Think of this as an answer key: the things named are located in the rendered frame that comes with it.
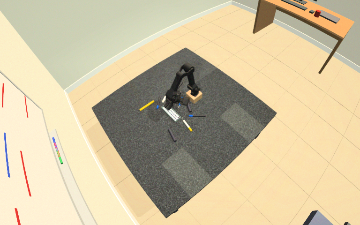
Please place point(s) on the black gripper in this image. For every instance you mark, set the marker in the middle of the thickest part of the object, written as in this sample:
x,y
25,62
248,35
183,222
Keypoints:
x,y
183,101

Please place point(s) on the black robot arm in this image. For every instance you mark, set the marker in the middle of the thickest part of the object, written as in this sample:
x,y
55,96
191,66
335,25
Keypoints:
x,y
172,94

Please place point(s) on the small keyboard with keys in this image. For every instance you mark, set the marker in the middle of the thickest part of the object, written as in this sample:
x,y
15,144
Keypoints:
x,y
172,114

